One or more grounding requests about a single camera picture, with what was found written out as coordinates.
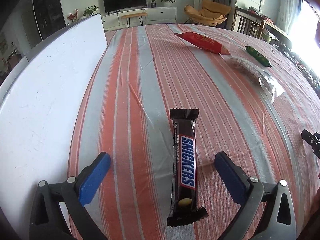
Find snickers chocolate bar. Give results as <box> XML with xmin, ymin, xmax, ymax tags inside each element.
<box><xmin>167</xmin><ymin>108</ymin><xmax>208</xmax><ymax>227</ymax></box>

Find clear bag brown cakes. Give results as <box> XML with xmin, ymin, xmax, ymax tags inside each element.
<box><xmin>221</xmin><ymin>55</ymin><xmax>284</xmax><ymax>103</ymax></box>

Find striped red grey tablecloth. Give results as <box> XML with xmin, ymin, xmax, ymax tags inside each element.
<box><xmin>68</xmin><ymin>24</ymin><xmax>319</xmax><ymax>239</ymax></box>

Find green snack roll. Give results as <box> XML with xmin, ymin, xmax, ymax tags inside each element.
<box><xmin>246</xmin><ymin>46</ymin><xmax>271</xmax><ymax>67</ymax></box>

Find white storage box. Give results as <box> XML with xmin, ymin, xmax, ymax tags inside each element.
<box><xmin>1</xmin><ymin>15</ymin><xmax>107</xmax><ymax>238</ymax></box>

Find cluttered side table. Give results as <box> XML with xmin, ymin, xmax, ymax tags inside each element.
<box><xmin>260</xmin><ymin>17</ymin><xmax>320</xmax><ymax>98</ymax></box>

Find wooden dining chair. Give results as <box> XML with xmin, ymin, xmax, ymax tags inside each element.
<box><xmin>232</xmin><ymin>7</ymin><xmax>266</xmax><ymax>39</ymax></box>

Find red snack packet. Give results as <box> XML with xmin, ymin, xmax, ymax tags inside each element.
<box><xmin>174</xmin><ymin>32</ymin><xmax>230</xmax><ymax>55</ymax></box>

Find orange lounge chair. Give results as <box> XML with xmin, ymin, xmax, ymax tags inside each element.
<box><xmin>184</xmin><ymin>0</ymin><xmax>232</xmax><ymax>27</ymax></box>

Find red flowers vase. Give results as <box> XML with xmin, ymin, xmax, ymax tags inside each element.
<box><xmin>67</xmin><ymin>8</ymin><xmax>79</xmax><ymax>25</ymax></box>

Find green plant white vase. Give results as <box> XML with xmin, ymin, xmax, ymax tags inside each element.
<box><xmin>83</xmin><ymin>5</ymin><xmax>99</xmax><ymax>17</ymax></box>

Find wooden stool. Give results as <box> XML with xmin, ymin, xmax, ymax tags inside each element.
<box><xmin>121</xmin><ymin>12</ymin><xmax>148</xmax><ymax>28</ymax></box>

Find white tv cabinet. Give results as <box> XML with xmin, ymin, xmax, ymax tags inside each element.
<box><xmin>101</xmin><ymin>7</ymin><xmax>177</xmax><ymax>31</ymax></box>

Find small potted plant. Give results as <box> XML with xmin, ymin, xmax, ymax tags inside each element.
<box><xmin>150</xmin><ymin>0</ymin><xmax>156</xmax><ymax>8</ymax></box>

